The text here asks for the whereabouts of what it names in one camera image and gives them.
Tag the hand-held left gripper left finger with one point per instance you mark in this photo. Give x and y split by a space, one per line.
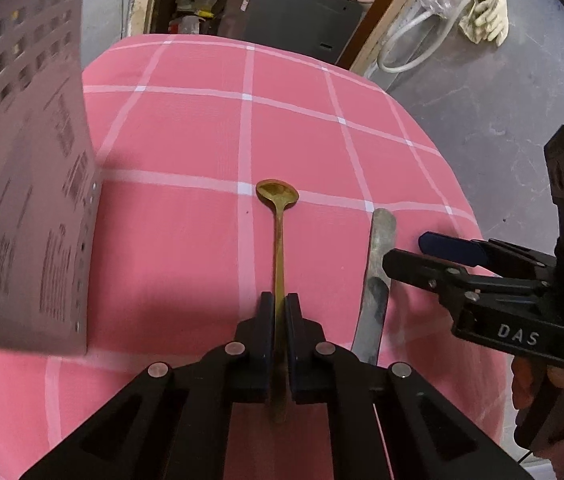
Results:
263 330

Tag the white perforated utensil holder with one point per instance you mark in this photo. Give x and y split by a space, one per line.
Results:
21 185

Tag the cream rubber glove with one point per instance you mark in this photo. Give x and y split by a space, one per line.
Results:
489 17

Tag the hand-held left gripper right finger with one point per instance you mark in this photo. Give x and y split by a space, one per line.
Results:
298 330

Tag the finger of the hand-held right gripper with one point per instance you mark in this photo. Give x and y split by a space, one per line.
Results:
422 267
452 249

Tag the gold spoon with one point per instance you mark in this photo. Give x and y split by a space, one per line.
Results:
278 240

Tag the pink checked tablecloth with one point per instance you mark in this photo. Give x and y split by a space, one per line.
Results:
181 140

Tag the white plastic bag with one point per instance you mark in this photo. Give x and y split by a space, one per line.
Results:
195 22

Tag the silver table knife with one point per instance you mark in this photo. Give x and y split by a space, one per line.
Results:
374 300

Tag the grey cabinet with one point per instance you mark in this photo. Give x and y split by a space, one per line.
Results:
297 15

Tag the wooden door frame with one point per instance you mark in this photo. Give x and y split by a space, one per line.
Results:
392 10

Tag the clear plastic bag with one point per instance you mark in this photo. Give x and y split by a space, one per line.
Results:
437 2

